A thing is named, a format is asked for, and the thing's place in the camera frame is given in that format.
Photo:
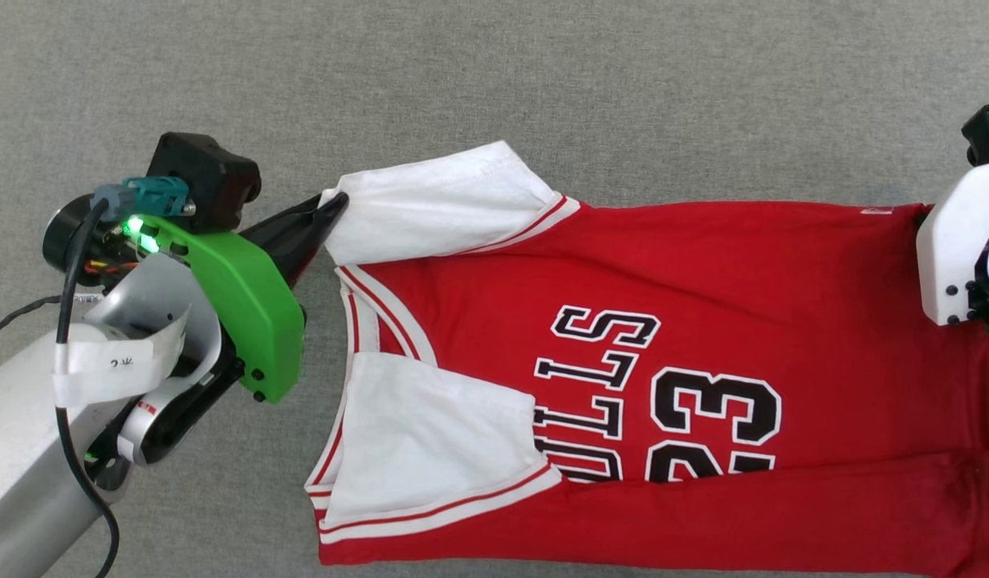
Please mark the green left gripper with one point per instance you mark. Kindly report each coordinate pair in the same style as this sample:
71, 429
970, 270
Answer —
246, 297

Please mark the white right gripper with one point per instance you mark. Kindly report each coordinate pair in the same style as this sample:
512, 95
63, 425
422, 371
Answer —
952, 249

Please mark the red and white basketball jersey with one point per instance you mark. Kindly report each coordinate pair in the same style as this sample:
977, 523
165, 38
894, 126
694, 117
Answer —
703, 257

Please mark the grey and white left robot arm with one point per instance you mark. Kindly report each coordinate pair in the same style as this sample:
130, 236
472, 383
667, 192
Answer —
21, 449

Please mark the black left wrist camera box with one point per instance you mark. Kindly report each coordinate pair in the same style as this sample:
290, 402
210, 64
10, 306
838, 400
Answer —
209, 181

